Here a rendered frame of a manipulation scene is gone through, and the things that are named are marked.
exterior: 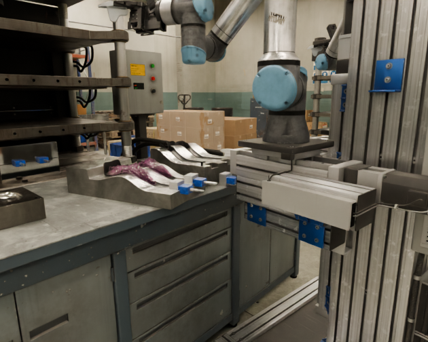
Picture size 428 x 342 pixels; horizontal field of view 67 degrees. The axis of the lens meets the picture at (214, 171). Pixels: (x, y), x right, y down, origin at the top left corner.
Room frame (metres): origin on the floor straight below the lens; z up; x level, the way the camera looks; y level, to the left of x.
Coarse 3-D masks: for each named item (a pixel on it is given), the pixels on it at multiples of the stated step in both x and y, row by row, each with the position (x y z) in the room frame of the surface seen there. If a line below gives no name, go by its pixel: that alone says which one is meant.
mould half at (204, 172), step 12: (192, 144) 1.74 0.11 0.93; (156, 156) 1.57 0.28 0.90; (168, 156) 1.53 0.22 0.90; (192, 156) 1.61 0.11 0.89; (204, 156) 1.64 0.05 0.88; (216, 156) 1.63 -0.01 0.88; (180, 168) 1.45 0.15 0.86; (192, 168) 1.40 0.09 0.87; (204, 168) 1.35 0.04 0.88; (216, 168) 1.40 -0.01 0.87; (228, 168) 1.47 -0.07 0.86; (216, 180) 1.40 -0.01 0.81
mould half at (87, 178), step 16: (96, 160) 1.41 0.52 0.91; (112, 160) 1.41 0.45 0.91; (128, 160) 1.45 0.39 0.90; (80, 176) 1.25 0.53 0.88; (96, 176) 1.26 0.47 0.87; (112, 176) 1.21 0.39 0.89; (128, 176) 1.17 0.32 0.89; (160, 176) 1.27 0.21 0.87; (176, 176) 1.32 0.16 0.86; (80, 192) 1.25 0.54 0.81; (96, 192) 1.22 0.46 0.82; (112, 192) 1.18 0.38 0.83; (128, 192) 1.15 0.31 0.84; (144, 192) 1.12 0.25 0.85; (160, 192) 1.10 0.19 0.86; (176, 192) 1.10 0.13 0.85; (192, 192) 1.21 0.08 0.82
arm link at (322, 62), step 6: (342, 18) 1.50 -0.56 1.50; (336, 30) 1.54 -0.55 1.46; (336, 36) 1.53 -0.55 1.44; (330, 42) 1.58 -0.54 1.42; (336, 42) 1.54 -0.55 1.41; (330, 48) 1.57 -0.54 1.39; (336, 48) 1.55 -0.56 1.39; (324, 54) 1.61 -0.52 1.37; (330, 54) 1.58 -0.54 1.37; (336, 54) 1.57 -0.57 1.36; (318, 60) 1.63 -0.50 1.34; (324, 60) 1.60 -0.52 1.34; (330, 60) 1.59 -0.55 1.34; (336, 60) 1.59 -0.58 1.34; (318, 66) 1.63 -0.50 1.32; (324, 66) 1.61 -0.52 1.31; (330, 66) 1.61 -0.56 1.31
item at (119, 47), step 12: (120, 0) 1.94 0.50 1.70; (60, 12) 2.39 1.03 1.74; (60, 24) 2.39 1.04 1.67; (120, 24) 1.93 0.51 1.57; (120, 48) 1.93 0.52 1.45; (72, 60) 2.42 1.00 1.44; (120, 60) 1.93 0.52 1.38; (72, 72) 2.41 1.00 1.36; (120, 72) 1.93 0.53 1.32; (72, 96) 2.39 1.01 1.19; (120, 96) 1.93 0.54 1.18; (72, 108) 2.39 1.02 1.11; (120, 108) 1.93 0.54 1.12; (120, 120) 1.93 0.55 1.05; (120, 156) 1.95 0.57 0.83; (132, 156) 1.95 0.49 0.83
